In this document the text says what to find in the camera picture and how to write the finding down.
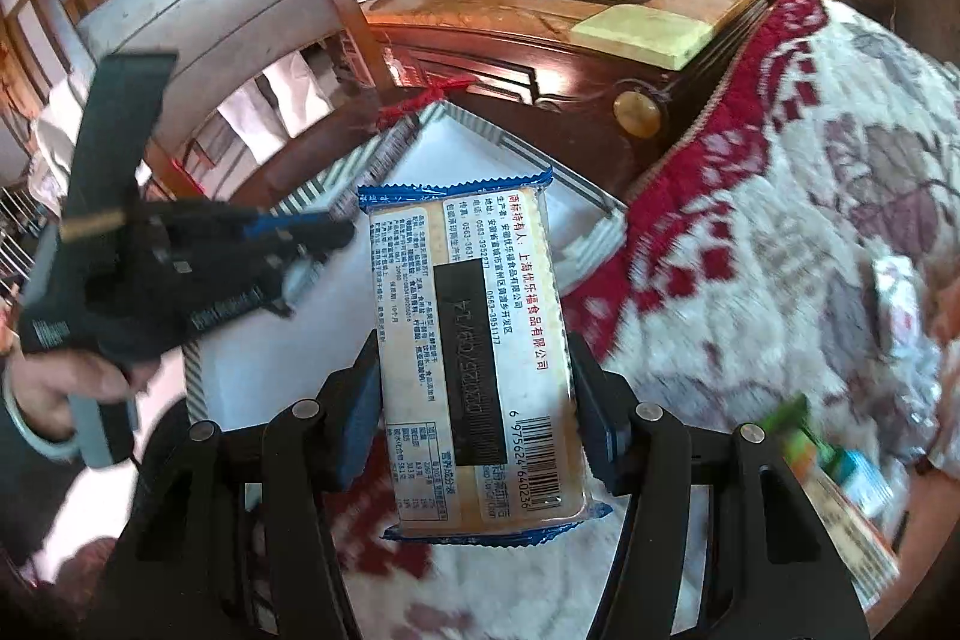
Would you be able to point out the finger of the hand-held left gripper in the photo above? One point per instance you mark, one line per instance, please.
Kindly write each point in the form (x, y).
(262, 225)
(322, 237)

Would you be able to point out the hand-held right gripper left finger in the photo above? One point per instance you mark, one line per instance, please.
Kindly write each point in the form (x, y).
(360, 419)

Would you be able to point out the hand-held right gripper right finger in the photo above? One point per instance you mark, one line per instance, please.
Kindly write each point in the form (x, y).
(600, 437)

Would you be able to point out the green striped cardboard box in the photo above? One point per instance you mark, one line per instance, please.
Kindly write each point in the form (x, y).
(247, 370)

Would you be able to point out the blue-edged biscuit packet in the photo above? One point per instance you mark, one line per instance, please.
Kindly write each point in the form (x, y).
(465, 235)

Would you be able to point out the person's left hand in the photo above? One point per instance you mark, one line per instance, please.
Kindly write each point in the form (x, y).
(45, 385)

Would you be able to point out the red tassel knot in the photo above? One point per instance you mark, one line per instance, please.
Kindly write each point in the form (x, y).
(420, 102)

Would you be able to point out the green snack packet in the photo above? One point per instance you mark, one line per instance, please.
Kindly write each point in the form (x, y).
(793, 422)

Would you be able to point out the teal snack packet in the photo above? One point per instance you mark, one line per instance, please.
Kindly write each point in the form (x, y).
(859, 486)

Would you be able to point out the wooden cabinet with glass top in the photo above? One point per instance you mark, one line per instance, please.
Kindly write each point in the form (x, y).
(525, 63)

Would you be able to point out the floral red-bordered blanket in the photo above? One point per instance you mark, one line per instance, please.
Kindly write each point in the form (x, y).
(750, 197)

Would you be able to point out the yellow pad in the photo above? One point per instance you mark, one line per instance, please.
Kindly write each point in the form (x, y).
(645, 33)

